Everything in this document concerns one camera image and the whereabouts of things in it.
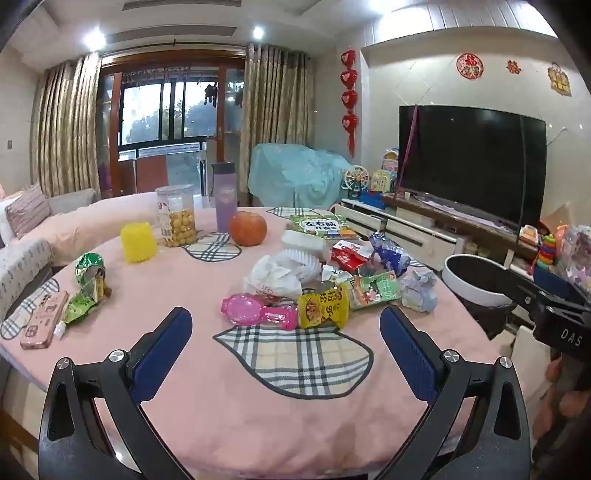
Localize glass sliding door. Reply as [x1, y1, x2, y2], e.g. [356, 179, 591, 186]
[99, 51, 247, 199]

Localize teal covered armchair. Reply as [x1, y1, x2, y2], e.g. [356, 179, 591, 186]
[248, 143, 354, 210]

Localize ferris wheel toy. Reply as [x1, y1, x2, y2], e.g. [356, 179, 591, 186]
[342, 165, 372, 200]

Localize green children's book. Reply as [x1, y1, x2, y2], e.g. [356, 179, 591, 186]
[288, 213, 363, 241]

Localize orange toy phone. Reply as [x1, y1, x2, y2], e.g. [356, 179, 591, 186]
[518, 224, 541, 250]

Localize crumpled lilac paper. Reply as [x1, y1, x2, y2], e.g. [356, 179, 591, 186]
[401, 270, 438, 313]

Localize yellow spiky ball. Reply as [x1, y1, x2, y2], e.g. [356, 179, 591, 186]
[120, 222, 159, 265]

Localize pink stick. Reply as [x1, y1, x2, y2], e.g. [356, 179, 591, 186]
[399, 105, 419, 195]

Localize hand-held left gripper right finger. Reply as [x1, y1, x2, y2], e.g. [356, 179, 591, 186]
[374, 305, 532, 480]

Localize green foil wrapper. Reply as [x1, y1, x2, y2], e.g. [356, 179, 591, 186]
[62, 252, 112, 324]

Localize green snack packet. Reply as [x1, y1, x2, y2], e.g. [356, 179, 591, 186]
[346, 270, 402, 311]

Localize pink phone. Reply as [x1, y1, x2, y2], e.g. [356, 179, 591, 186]
[19, 291, 70, 350]

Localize person's right hand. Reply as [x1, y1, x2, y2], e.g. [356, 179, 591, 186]
[544, 355, 591, 416]

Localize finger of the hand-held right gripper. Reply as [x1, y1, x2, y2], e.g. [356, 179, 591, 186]
[489, 263, 555, 301]

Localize purple water bottle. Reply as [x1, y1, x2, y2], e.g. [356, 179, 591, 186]
[210, 161, 238, 233]

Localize orange fruit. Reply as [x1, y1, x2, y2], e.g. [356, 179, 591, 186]
[229, 211, 269, 247]

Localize clear plastic bags of toys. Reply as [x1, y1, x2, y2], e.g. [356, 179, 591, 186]
[556, 224, 591, 287]

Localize beige striped curtain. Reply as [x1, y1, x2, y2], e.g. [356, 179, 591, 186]
[238, 43, 310, 153]
[30, 51, 102, 199]

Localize round red wall sticker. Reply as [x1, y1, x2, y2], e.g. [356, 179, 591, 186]
[456, 52, 479, 77]

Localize red hanging ornament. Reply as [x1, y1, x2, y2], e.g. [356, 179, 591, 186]
[340, 50, 359, 158]

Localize white TV stand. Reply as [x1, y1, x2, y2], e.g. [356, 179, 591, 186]
[332, 191, 546, 278]

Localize clear jar of yellow snacks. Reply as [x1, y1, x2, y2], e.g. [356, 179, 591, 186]
[156, 184, 197, 248]

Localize black television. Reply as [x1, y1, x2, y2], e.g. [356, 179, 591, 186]
[398, 105, 548, 229]

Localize black bin with white rim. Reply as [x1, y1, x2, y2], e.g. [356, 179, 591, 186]
[442, 253, 520, 340]

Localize grey sofa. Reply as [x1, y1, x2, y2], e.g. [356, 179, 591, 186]
[0, 182, 158, 319]

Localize blue foil wrapper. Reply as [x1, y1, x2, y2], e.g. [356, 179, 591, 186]
[368, 232, 411, 277]

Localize white plastic bag red print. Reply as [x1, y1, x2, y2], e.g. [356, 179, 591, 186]
[242, 254, 303, 301]

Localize pink toy clip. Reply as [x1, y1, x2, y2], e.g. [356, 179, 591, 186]
[221, 293, 300, 332]

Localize gold wall sticker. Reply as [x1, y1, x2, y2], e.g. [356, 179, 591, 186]
[547, 62, 572, 96]

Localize stacking rings toy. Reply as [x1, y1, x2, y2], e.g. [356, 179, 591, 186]
[536, 233, 557, 275]

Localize white block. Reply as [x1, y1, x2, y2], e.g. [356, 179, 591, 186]
[281, 229, 326, 252]

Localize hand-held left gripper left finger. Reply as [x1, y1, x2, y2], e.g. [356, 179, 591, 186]
[38, 306, 204, 480]

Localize red carton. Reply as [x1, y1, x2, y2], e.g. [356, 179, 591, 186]
[330, 240, 375, 274]

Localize yellow snack packet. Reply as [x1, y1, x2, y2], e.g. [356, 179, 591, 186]
[296, 284, 351, 329]

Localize striped pillow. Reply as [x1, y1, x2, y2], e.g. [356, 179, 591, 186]
[4, 183, 51, 227]

